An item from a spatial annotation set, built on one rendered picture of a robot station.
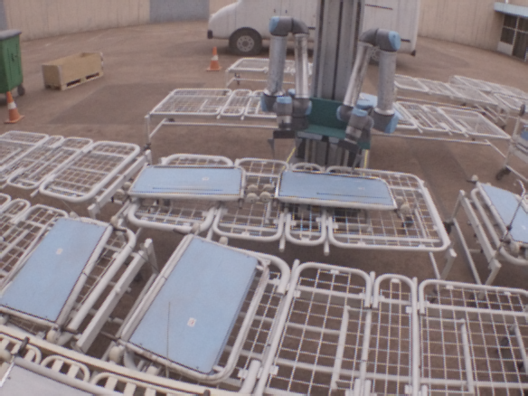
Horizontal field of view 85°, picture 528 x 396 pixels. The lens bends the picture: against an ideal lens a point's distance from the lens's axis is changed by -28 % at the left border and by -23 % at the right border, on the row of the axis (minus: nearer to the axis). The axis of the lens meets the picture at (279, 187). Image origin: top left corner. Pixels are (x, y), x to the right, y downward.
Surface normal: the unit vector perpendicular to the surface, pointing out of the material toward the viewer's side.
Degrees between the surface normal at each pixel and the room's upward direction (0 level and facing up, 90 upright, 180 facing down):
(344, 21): 90
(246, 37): 90
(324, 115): 90
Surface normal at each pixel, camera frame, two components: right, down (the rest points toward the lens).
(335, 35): -0.26, 0.49
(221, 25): 0.00, 0.52
